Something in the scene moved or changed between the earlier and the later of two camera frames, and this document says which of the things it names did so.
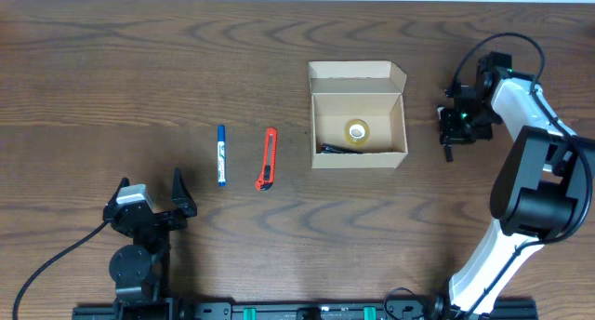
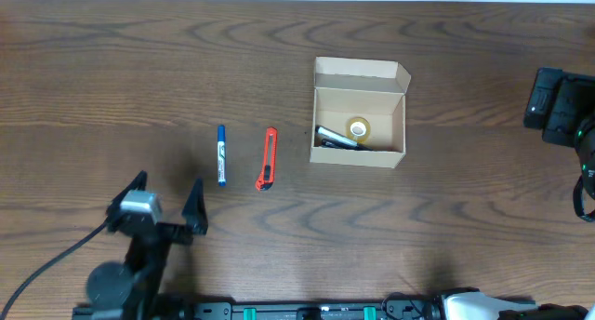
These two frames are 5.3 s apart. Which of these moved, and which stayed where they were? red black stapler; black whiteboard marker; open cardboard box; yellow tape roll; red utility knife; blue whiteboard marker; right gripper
Moved: right gripper; black whiteboard marker; red black stapler
Stayed: red utility knife; yellow tape roll; blue whiteboard marker; open cardboard box
